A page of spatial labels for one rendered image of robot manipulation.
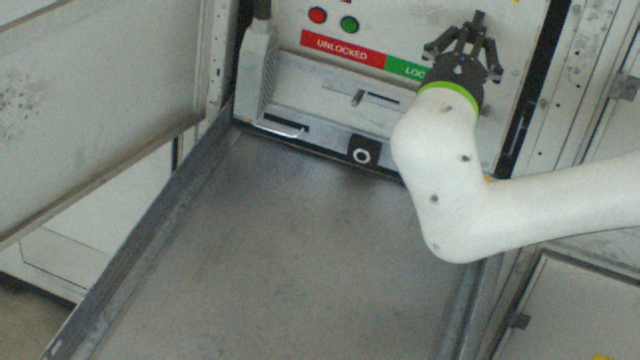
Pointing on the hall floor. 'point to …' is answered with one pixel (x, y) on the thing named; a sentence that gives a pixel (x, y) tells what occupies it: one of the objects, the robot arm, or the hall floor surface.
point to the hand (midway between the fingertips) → (475, 27)
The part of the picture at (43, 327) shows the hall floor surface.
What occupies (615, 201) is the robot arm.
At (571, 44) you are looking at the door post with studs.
